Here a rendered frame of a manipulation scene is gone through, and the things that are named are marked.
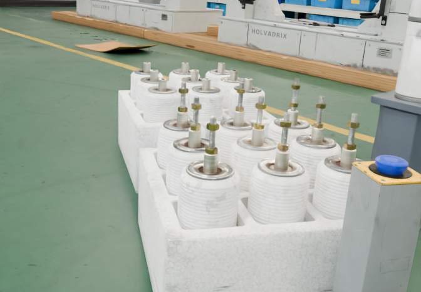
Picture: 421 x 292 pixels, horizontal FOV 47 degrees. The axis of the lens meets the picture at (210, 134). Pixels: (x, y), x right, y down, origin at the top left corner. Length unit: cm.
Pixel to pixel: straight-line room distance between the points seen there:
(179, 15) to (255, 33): 90
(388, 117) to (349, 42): 183
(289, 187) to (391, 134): 47
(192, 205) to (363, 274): 26
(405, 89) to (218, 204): 59
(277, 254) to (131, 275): 31
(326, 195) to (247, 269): 18
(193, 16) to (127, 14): 69
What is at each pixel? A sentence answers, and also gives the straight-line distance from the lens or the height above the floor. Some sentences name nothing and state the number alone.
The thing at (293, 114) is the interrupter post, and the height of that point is 28.
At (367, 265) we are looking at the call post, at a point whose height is 20.
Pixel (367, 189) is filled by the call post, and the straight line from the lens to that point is 65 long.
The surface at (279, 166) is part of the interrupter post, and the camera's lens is 78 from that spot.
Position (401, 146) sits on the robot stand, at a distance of 118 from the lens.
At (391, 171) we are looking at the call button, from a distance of 65.
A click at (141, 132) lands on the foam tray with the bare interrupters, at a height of 16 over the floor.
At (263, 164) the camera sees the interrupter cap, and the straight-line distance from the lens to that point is 80.
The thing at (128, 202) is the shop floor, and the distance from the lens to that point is 123.
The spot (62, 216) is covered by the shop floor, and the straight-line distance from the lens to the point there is 118.
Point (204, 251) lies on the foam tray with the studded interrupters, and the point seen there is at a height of 16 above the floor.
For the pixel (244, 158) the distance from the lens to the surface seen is 86.
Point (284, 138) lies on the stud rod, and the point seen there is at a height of 30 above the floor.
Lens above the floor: 54
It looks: 18 degrees down
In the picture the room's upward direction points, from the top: 3 degrees clockwise
